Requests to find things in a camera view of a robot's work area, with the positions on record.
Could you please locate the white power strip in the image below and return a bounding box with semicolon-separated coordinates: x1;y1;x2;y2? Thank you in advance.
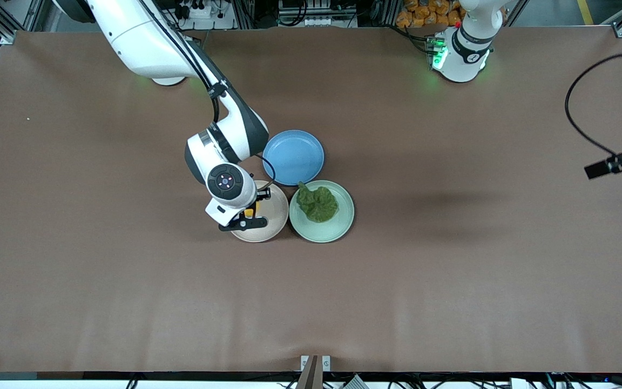
173;0;236;30

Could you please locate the bag of orange items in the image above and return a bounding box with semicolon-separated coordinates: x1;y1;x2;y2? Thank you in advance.
395;0;465;29

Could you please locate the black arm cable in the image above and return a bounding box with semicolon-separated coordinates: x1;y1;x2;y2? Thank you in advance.
565;52;622;160
141;0;276;191

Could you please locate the wooden post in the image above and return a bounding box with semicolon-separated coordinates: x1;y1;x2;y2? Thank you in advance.
296;355;323;389

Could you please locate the white electronics box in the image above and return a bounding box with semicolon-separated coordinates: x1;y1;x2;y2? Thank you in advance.
278;0;363;28

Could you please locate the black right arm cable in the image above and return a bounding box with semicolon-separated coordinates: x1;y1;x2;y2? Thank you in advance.
141;0;276;191

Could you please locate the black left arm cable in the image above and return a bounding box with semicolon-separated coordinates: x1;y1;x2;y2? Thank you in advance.
565;52;622;160

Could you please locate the green lettuce leaf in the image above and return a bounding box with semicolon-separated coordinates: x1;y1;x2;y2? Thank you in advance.
296;181;340;223

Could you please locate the beige plate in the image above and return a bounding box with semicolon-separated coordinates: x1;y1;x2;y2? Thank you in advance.
229;180;289;243

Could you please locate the blue plate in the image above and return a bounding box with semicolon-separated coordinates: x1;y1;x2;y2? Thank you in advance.
262;130;325;187

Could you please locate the brown table cover sheet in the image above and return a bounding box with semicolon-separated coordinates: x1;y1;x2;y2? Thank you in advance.
0;26;622;373

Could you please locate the pale green plate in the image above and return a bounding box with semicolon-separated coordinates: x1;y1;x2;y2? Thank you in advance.
289;180;355;243

